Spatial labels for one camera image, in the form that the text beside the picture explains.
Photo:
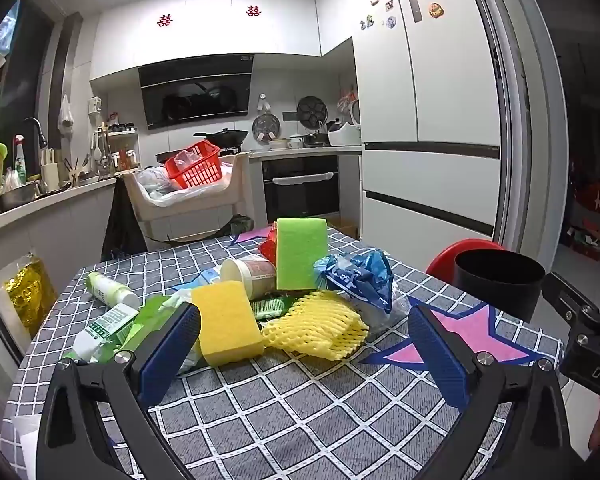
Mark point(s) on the black hanging cloth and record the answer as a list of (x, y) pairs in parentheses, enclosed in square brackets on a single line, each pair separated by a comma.
[(122, 225)]

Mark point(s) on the black cooking pot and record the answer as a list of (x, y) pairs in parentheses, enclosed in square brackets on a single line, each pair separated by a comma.
[(316, 139)]

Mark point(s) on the red snack packet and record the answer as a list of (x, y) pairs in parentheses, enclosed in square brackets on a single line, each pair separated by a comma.
[(267, 250)]

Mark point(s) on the yellow sponge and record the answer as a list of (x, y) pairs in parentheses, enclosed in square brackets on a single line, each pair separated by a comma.
[(227, 322)]

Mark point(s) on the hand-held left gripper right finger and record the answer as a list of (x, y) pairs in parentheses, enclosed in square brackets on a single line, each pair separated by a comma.
[(437, 355)]

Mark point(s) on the black built-in oven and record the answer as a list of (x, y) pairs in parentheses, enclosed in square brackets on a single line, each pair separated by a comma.
[(300, 190)]

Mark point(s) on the green sponge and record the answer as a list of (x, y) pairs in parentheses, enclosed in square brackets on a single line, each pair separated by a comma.
[(300, 255)]

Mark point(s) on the white spray bottle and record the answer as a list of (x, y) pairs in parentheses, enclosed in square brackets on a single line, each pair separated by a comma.
[(19, 160)]

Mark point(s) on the white paper cup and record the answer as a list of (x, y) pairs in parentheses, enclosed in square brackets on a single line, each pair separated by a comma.
[(245, 272)]

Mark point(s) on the dark green packet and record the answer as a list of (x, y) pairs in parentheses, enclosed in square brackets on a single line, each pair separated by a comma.
[(272, 306)]

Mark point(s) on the round hanging baking pan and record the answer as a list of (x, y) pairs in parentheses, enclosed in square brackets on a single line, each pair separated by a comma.
[(312, 110)]

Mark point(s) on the yellow foam fruit net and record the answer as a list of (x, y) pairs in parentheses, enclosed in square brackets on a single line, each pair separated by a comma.
[(315, 327)]

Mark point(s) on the black wok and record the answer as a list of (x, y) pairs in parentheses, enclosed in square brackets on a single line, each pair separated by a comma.
[(225, 136)]

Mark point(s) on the brown cardboard box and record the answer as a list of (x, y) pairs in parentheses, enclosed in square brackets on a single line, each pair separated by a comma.
[(345, 227)]

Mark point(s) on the light green plastic wrapper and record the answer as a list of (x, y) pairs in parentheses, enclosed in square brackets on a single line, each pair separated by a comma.
[(152, 315)]

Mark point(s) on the red plastic basket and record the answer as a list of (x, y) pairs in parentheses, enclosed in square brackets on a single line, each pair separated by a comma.
[(195, 165)]

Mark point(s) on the beige high chair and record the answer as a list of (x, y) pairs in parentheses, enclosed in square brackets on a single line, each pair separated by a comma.
[(190, 215)]

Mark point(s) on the hanging white plastic bag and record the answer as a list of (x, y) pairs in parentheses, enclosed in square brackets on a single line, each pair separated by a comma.
[(66, 115)]

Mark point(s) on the white enamel pot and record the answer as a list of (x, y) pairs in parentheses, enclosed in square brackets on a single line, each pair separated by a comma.
[(295, 141)]

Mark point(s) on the blue plastic bag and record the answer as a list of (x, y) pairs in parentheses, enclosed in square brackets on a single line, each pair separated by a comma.
[(360, 277)]

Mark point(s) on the white rice cooker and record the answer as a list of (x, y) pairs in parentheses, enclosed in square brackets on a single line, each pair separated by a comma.
[(344, 135)]

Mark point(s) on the white green bottle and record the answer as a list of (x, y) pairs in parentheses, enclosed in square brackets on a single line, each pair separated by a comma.
[(110, 290)]

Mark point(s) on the white refrigerator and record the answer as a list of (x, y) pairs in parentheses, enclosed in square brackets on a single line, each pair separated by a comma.
[(420, 110)]

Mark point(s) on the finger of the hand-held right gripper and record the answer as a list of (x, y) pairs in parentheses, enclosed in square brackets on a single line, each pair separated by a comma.
[(567, 300)]

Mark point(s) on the steel basin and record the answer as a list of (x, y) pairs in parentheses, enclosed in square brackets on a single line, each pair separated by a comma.
[(17, 195)]

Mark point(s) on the red plastic chair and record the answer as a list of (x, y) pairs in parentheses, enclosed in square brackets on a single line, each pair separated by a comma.
[(440, 265)]

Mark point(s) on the black bin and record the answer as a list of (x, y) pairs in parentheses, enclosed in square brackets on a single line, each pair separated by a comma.
[(495, 287)]

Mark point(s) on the spice rack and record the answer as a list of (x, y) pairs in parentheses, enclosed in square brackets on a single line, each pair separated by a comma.
[(122, 147)]

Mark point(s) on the red paper decal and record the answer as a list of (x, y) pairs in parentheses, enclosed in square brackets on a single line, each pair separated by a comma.
[(164, 20), (253, 10)]

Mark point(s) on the black range hood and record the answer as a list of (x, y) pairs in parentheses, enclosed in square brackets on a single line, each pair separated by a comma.
[(195, 92)]

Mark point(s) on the white utensil holder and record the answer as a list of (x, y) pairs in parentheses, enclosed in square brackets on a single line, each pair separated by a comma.
[(49, 172)]

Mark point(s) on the kitchen faucet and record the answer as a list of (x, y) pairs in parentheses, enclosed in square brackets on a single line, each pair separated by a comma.
[(39, 132)]

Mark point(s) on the red printed box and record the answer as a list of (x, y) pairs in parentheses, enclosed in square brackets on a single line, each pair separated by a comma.
[(595, 200)]

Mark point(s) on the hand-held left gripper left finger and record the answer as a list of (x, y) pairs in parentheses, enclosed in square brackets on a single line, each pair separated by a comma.
[(172, 350)]

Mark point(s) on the grey checkered star tablecloth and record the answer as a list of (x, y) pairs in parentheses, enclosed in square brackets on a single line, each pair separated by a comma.
[(280, 410)]

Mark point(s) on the white tissue paper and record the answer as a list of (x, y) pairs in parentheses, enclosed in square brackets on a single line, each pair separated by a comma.
[(25, 445)]

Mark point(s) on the gold foil bag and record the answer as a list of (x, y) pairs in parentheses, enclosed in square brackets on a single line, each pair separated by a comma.
[(27, 295)]

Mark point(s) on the green white tube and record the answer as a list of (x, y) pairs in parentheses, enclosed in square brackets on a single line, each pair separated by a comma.
[(105, 330)]

